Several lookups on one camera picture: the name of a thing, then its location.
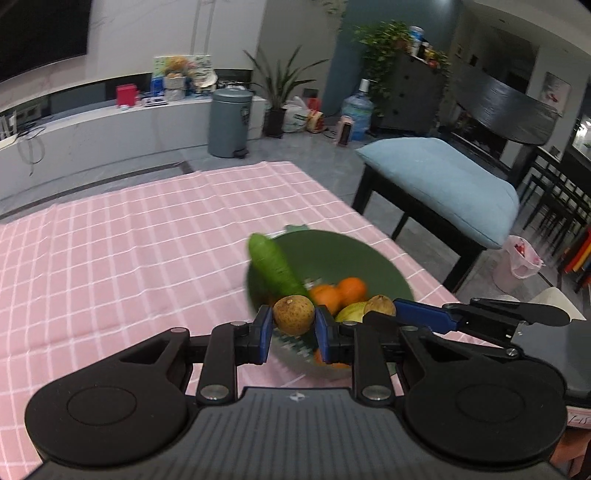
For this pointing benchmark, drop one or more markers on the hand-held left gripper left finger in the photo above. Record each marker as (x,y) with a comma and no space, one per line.
(264,337)

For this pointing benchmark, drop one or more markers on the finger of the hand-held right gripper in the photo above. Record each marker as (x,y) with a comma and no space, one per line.
(422,314)
(383,324)

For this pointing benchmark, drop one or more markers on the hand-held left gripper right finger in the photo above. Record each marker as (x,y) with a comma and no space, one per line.
(323,339)

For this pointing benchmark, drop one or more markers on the brown longan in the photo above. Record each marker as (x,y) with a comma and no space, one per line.
(294,314)
(381,304)

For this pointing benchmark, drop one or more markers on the orange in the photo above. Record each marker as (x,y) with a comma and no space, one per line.
(325,297)
(353,290)
(330,363)

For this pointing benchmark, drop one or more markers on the yellow-green guava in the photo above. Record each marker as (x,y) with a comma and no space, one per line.
(351,313)

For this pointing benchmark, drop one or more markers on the green cucumber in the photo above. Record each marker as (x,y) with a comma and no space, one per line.
(272,265)

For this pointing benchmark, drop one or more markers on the green colander bowl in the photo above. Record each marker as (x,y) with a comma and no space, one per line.
(341,254)

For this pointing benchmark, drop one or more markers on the beige chair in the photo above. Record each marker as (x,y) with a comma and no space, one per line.
(551,297)

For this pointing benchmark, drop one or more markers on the red yellow stools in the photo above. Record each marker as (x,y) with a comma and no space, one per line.
(579,261)

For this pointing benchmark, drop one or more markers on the white bin with pink bag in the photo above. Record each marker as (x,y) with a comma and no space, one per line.
(517,263)

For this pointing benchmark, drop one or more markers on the light blue cushion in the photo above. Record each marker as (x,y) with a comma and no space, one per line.
(438,184)

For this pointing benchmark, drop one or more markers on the black dining chair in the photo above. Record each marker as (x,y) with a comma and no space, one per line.
(558,194)

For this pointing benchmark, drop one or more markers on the pink checked tablecloth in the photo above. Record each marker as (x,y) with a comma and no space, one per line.
(115,254)

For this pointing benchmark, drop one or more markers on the small pink appliance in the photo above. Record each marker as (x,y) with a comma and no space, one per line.
(345,131)

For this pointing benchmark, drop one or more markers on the blue water jug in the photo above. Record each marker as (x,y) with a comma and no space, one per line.
(358,115)

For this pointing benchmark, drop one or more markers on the red orange bag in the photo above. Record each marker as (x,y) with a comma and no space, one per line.
(315,119)

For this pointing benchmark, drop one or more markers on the dark drawer cabinet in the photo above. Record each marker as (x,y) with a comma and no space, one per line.
(415,97)

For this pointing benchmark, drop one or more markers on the grey pedal trash can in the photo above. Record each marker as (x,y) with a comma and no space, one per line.
(230,122)

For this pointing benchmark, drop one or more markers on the white plastic bag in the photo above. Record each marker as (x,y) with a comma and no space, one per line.
(294,117)

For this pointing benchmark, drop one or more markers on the potted long-leaf plant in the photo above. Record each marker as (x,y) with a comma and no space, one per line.
(277,92)

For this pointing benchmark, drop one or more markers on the white curved tv console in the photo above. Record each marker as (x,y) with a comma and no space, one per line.
(115,134)

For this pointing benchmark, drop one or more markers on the white dish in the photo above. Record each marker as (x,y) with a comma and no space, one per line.
(205,83)

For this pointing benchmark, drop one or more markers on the white ribbed pot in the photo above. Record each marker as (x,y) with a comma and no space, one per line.
(175,88)

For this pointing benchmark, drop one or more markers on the white blue canister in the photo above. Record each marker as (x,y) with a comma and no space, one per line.
(416,39)

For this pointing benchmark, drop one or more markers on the dark cabinet with plants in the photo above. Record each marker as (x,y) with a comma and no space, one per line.
(383,41)

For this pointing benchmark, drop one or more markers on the red box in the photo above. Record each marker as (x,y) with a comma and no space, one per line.
(127,96)

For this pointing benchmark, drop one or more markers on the colourful picture board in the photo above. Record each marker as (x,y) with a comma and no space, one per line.
(201,67)

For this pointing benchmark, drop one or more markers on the white router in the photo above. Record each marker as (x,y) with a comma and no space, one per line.
(8,131)

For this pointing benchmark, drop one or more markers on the black television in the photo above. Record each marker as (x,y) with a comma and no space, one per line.
(37,32)

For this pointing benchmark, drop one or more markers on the framed wall picture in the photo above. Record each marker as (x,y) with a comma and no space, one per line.
(555,91)

